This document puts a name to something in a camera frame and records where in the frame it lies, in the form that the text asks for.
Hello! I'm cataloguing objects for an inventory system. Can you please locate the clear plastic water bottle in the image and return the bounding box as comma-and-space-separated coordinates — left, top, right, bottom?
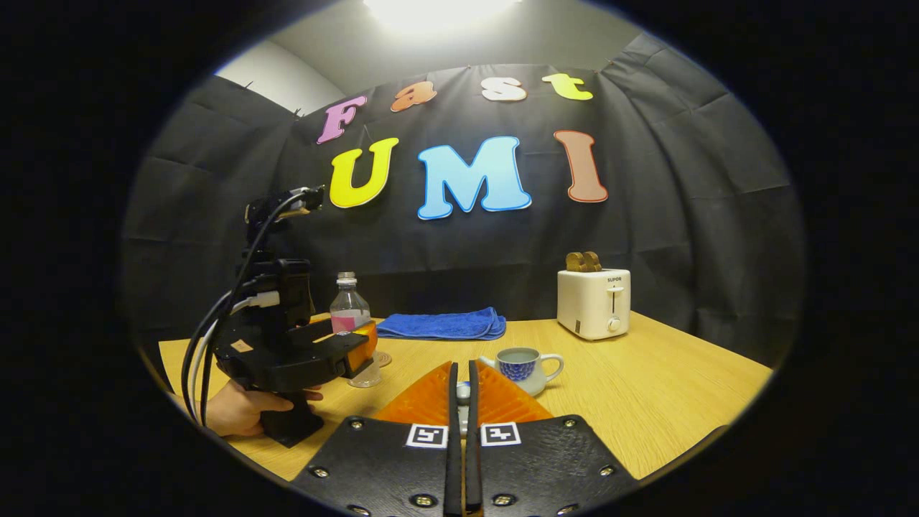
330, 271, 383, 388

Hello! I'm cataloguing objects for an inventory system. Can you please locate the ceiling light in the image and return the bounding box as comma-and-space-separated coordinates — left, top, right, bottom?
363, 0, 521, 29

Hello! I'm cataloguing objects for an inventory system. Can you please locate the blue folded towel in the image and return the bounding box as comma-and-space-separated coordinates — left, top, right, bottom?
376, 307, 508, 341

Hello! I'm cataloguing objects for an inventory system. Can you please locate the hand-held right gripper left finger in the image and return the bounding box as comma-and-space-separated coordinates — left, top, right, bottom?
291, 360, 462, 517

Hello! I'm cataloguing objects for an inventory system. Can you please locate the white cable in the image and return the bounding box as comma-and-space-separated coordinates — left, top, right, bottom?
188, 291, 281, 421

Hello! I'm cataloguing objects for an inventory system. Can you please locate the white toaster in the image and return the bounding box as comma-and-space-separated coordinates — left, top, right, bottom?
556, 269, 632, 341

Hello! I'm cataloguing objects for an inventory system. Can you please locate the white blue-patterned teacup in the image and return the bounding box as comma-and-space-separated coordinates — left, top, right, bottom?
480, 347, 565, 397

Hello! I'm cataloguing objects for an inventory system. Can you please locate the black cable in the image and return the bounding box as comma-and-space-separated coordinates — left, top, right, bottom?
181, 276, 281, 419
197, 188, 324, 426

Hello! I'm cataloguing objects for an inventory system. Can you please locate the black backdrop cloth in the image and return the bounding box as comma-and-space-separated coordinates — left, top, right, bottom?
122, 32, 805, 367

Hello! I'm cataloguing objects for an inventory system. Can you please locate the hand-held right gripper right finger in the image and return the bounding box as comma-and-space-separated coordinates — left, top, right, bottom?
465, 359, 640, 517

